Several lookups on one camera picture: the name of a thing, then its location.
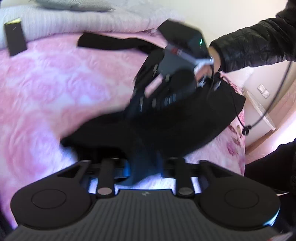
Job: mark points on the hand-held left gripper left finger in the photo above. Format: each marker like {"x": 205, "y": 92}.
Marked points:
{"x": 106, "y": 171}

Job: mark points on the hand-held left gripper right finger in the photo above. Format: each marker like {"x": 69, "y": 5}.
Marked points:
{"x": 183, "y": 171}

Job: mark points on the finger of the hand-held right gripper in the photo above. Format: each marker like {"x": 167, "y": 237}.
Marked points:
{"x": 171, "y": 98}
{"x": 144, "y": 92}

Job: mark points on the black pants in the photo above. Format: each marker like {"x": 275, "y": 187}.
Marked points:
{"x": 185, "y": 125}

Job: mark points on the person's right forearm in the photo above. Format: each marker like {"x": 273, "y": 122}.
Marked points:
{"x": 254, "y": 41}

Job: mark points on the striped white quilt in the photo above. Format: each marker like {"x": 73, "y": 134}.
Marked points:
{"x": 92, "y": 20}

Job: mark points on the person's dark clothing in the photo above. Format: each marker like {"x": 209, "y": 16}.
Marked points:
{"x": 272, "y": 166}

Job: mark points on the marble top nightstand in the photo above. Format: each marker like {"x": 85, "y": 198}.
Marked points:
{"x": 261, "y": 111}

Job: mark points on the pink floral blanket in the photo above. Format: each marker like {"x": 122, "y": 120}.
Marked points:
{"x": 46, "y": 92}

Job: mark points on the grey checked pillow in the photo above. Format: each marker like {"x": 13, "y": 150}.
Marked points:
{"x": 69, "y": 4}

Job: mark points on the black rectangular case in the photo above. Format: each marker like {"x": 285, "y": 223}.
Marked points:
{"x": 15, "y": 38}

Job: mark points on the white wall switch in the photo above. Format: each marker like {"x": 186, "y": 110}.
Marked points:
{"x": 264, "y": 91}

